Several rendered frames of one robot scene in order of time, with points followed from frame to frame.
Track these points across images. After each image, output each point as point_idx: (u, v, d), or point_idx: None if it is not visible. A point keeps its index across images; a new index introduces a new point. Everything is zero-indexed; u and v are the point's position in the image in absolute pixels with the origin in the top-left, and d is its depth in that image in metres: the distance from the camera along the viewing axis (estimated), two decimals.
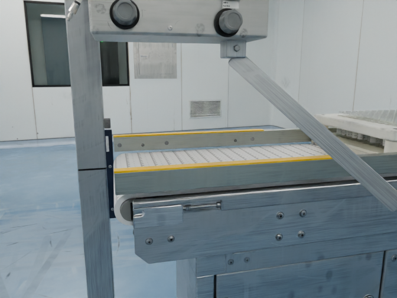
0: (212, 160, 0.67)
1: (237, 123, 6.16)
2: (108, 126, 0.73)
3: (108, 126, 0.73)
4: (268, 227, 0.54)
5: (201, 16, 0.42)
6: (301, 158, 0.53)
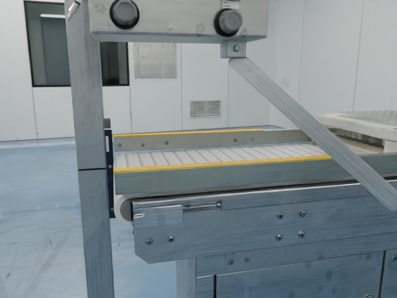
0: (212, 160, 0.67)
1: (237, 123, 6.16)
2: (108, 126, 0.73)
3: (108, 126, 0.73)
4: (268, 227, 0.54)
5: (201, 16, 0.42)
6: (301, 158, 0.53)
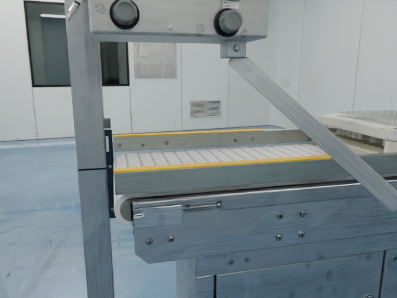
0: (212, 160, 0.67)
1: (237, 123, 6.16)
2: (108, 126, 0.73)
3: (108, 126, 0.73)
4: (268, 227, 0.54)
5: (201, 16, 0.42)
6: (301, 158, 0.53)
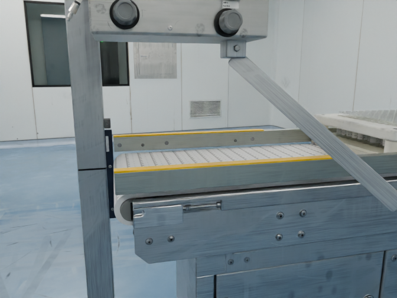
0: (212, 160, 0.67)
1: (237, 123, 6.16)
2: (108, 126, 0.73)
3: (108, 126, 0.73)
4: (268, 227, 0.54)
5: (201, 16, 0.42)
6: (301, 158, 0.53)
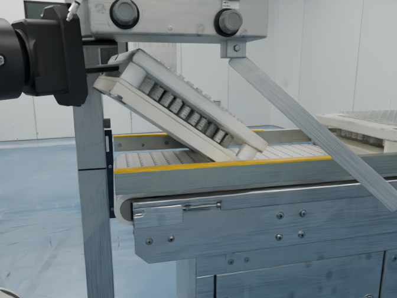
0: None
1: None
2: (108, 126, 0.73)
3: (108, 126, 0.73)
4: (268, 227, 0.54)
5: (201, 16, 0.42)
6: (301, 158, 0.53)
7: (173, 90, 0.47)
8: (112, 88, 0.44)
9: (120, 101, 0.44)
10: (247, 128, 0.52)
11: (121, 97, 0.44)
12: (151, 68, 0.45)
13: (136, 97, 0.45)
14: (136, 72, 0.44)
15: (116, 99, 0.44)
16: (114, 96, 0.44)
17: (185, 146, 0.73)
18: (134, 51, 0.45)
